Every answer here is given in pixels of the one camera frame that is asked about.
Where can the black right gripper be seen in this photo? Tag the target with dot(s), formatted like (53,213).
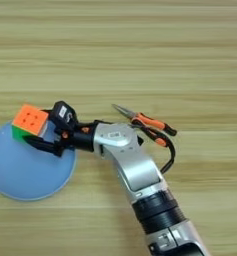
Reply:
(80,138)

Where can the orange green puzzle cube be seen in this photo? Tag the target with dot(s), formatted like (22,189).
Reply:
(30,120)

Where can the orange black needle-nose pliers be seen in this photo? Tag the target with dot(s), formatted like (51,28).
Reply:
(153,122)

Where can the blue round plate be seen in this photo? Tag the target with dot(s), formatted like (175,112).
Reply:
(23,173)

